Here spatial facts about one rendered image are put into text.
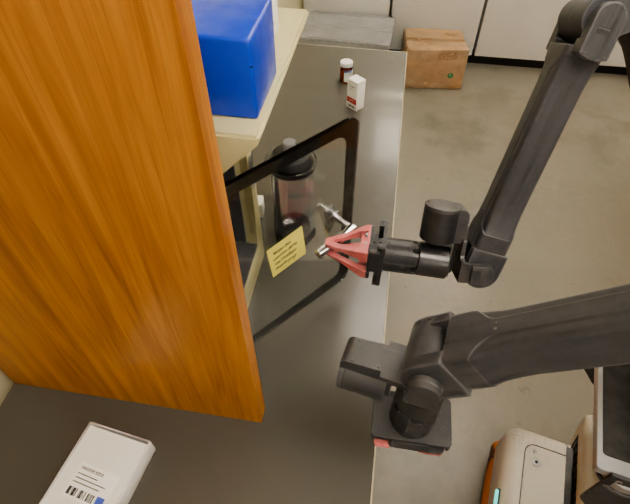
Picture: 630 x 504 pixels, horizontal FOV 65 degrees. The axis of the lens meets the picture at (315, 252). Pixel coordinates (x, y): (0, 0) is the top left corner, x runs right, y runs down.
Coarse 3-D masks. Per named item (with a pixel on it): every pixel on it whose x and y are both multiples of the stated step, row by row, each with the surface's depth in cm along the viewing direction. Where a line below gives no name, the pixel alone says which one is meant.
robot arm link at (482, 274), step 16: (432, 208) 76; (448, 208) 76; (464, 208) 77; (432, 224) 77; (448, 224) 76; (464, 224) 77; (432, 240) 78; (448, 240) 78; (464, 240) 78; (464, 256) 79; (464, 272) 78; (480, 272) 78
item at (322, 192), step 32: (352, 128) 76; (288, 160) 70; (320, 160) 75; (352, 160) 81; (256, 192) 70; (288, 192) 75; (320, 192) 80; (352, 192) 87; (256, 224) 74; (288, 224) 79; (320, 224) 86; (256, 256) 79; (256, 288) 84; (288, 288) 91; (320, 288) 100; (256, 320) 90
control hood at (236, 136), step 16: (288, 16) 71; (304, 16) 71; (288, 32) 68; (288, 48) 65; (288, 64) 63; (272, 96) 57; (224, 128) 53; (240, 128) 53; (256, 128) 53; (224, 144) 53; (240, 144) 53; (256, 144) 53; (224, 160) 55
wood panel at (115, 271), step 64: (0, 0) 36; (64, 0) 35; (128, 0) 35; (0, 64) 40; (64, 64) 39; (128, 64) 39; (192, 64) 39; (0, 128) 46; (64, 128) 45; (128, 128) 43; (192, 128) 42; (0, 192) 53; (64, 192) 51; (128, 192) 50; (192, 192) 48; (0, 256) 62; (64, 256) 60; (128, 256) 58; (192, 256) 56; (0, 320) 76; (64, 320) 72; (128, 320) 69; (192, 320) 66; (64, 384) 91; (128, 384) 86; (192, 384) 82; (256, 384) 81
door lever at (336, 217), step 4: (336, 212) 87; (340, 212) 88; (332, 216) 87; (336, 216) 87; (340, 216) 87; (332, 220) 87; (336, 220) 87; (340, 220) 87; (344, 220) 86; (340, 224) 87; (344, 224) 86; (348, 224) 86; (352, 224) 86; (344, 228) 85; (348, 228) 85; (352, 228) 85; (356, 228) 85; (340, 232) 85; (344, 232) 84; (344, 240) 85; (324, 244) 83; (320, 248) 83; (324, 248) 83; (328, 248) 83; (316, 252) 82; (320, 252) 82; (324, 252) 82; (328, 252) 83; (316, 256) 83; (320, 256) 82; (324, 256) 83
